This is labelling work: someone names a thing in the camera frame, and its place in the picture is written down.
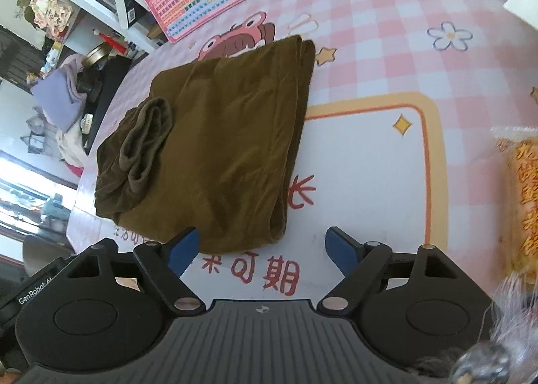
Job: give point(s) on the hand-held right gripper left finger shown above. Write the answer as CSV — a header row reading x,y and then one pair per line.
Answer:
x,y
185,249

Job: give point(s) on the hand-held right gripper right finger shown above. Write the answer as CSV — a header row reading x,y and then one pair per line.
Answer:
x,y
341,249

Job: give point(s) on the olive brown pants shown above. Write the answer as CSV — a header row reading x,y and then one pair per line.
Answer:
x,y
218,136

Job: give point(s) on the black device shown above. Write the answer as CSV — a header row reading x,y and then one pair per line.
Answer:
x,y
107,102

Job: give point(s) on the yellow snack packet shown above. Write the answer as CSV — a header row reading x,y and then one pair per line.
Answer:
x,y
521,199

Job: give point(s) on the white furry sleeve cuff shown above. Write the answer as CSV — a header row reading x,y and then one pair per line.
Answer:
x,y
512,325

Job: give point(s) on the lavender cloth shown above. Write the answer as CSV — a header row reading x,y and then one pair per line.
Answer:
x,y
56,94

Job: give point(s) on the brass bowl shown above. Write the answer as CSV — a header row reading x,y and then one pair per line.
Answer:
x,y
97,55

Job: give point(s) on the floral decoration card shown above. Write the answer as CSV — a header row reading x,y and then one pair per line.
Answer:
x,y
46,12

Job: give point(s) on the white printed paper sheet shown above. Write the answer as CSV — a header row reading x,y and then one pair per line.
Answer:
x,y
525,6

